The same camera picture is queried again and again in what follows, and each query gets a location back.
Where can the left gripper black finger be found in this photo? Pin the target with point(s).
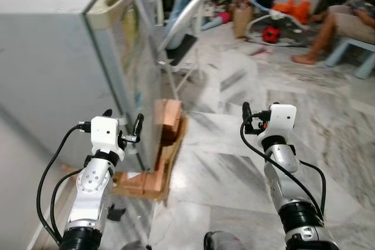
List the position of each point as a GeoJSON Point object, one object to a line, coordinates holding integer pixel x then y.
{"type": "Point", "coordinates": [138, 126]}
{"type": "Point", "coordinates": [108, 112]}

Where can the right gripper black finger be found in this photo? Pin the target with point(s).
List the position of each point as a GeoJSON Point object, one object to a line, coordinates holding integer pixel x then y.
{"type": "Point", "coordinates": [246, 111]}

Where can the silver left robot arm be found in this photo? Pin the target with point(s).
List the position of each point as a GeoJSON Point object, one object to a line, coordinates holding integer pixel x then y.
{"type": "Point", "coordinates": [88, 191]}

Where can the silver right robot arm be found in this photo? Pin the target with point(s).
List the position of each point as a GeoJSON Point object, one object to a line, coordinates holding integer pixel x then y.
{"type": "Point", "coordinates": [281, 174]}

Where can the wood and brick fridge base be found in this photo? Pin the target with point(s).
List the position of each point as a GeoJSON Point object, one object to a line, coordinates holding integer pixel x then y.
{"type": "Point", "coordinates": [167, 127]}

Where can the grey fridge body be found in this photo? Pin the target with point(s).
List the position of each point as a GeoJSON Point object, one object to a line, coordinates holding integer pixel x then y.
{"type": "Point", "coordinates": [47, 57]}

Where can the small black floor object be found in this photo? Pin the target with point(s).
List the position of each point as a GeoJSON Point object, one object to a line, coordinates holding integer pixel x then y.
{"type": "Point", "coordinates": [116, 212]}

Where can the red toy ball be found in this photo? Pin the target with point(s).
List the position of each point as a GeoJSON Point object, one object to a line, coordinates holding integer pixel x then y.
{"type": "Point", "coordinates": [270, 34]}

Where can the baby bouncer seat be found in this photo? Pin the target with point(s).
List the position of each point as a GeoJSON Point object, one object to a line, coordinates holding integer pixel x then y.
{"type": "Point", "coordinates": [255, 23]}

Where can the brown paper bag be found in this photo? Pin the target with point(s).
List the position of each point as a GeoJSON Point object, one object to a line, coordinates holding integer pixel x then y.
{"type": "Point", "coordinates": [243, 19]}

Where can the grey left robot leg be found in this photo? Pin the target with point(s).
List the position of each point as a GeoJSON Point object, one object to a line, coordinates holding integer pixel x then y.
{"type": "Point", "coordinates": [135, 245]}

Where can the grey robot leg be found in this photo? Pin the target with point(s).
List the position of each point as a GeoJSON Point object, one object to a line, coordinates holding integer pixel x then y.
{"type": "Point", "coordinates": [135, 245]}
{"type": "Point", "coordinates": [225, 243]}

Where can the child in orange clothes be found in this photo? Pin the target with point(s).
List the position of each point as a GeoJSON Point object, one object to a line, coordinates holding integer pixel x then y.
{"type": "Point", "coordinates": [290, 10]}

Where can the white folding chair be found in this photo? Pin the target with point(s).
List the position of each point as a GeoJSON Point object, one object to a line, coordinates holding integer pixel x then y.
{"type": "Point", "coordinates": [193, 10]}

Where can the light blue plastic stool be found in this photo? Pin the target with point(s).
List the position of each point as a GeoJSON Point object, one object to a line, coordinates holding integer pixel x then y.
{"type": "Point", "coordinates": [357, 51]}

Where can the seated person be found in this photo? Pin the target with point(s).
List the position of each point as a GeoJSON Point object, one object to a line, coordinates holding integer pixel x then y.
{"type": "Point", "coordinates": [334, 27]}

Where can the grey right robot leg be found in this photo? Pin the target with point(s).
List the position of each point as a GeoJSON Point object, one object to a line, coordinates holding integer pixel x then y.
{"type": "Point", "coordinates": [225, 243]}

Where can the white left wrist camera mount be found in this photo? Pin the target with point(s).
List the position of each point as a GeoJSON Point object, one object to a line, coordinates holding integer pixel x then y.
{"type": "Point", "coordinates": [105, 133]}

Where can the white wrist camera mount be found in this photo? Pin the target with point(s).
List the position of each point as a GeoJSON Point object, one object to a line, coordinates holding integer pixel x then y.
{"type": "Point", "coordinates": [282, 118]}
{"type": "Point", "coordinates": [105, 133]}

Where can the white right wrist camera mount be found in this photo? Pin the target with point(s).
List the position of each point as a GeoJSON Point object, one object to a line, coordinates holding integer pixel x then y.
{"type": "Point", "coordinates": [282, 118]}

